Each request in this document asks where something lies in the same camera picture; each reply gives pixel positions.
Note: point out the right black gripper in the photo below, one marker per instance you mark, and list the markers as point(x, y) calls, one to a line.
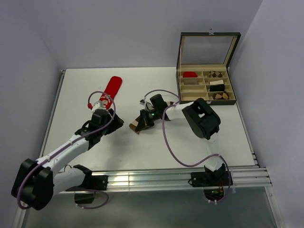
point(144, 122)

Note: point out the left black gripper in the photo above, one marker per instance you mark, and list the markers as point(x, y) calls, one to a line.
point(116, 123)

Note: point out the beige sock brown toe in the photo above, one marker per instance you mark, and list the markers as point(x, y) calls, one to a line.
point(147, 117)

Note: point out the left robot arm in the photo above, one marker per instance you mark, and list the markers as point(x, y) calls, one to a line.
point(37, 181)

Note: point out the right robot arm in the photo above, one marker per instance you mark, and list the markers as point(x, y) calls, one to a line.
point(204, 123)

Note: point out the red sock white pattern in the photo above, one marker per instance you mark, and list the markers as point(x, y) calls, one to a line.
point(111, 91)

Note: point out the rolled red sock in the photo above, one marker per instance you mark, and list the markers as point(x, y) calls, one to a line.
point(189, 74)

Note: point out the black compartment storage box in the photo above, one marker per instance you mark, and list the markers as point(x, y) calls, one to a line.
point(202, 52)

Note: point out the rolled checkered sock upper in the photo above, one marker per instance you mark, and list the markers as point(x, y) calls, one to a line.
point(215, 74)

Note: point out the rolled checkered sock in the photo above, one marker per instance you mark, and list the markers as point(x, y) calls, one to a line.
point(221, 96)
point(215, 74)

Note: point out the rolled checkered sock lower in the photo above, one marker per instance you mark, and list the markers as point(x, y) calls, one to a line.
point(221, 96)

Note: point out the rolled white black sock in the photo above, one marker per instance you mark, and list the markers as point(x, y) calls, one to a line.
point(214, 83)

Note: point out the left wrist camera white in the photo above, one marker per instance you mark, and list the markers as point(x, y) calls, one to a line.
point(99, 105)

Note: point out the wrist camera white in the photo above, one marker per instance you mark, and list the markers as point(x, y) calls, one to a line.
point(143, 101)
point(99, 105)

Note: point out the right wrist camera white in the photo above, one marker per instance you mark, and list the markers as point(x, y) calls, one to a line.
point(143, 101)

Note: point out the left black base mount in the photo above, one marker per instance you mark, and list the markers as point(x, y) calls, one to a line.
point(88, 194)

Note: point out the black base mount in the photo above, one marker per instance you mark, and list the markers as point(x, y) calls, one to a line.
point(217, 179)
point(88, 194)

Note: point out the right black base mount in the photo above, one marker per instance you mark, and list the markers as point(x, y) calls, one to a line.
point(217, 179)

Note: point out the aluminium frame rail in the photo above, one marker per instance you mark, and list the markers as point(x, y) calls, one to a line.
point(177, 179)

